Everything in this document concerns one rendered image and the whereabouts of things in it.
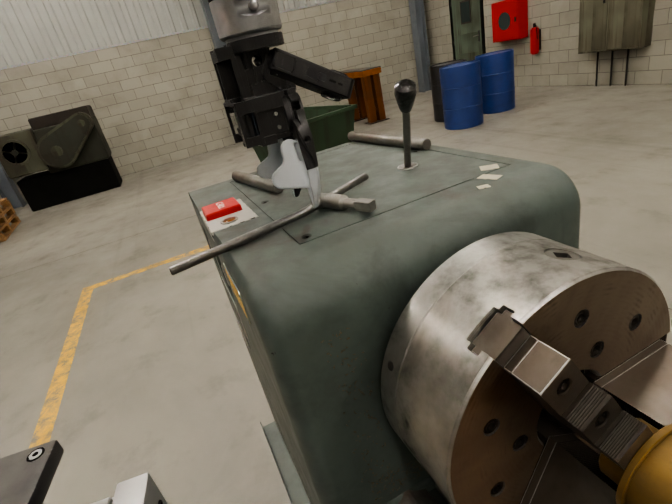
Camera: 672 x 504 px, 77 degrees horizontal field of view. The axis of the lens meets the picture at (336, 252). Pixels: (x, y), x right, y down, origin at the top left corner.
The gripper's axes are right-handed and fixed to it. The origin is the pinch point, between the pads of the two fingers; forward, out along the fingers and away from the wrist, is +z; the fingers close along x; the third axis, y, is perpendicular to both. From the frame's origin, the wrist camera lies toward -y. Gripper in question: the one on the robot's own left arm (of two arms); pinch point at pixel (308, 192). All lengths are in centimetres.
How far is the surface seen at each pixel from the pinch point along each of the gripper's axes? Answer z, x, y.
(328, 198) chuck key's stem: 2.0, -0.5, -2.8
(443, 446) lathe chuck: 17.1, 31.3, 3.1
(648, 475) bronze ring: 18.4, 41.6, -9.0
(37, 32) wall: -158, -970, 135
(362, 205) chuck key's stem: 2.5, 5.4, -5.2
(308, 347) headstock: 11.6, 16.7, 9.6
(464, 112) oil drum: 106, -463, -406
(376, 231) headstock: 3.9, 11.6, -3.6
